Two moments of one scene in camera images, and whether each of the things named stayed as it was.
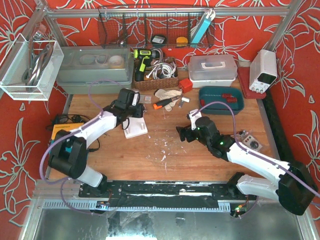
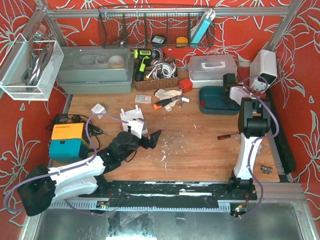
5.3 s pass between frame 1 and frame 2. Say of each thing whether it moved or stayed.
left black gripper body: moved
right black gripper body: moved
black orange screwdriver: stayed
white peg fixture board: moved
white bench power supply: stayed
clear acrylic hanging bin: stayed
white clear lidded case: stayed
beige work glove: stayed
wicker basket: stayed
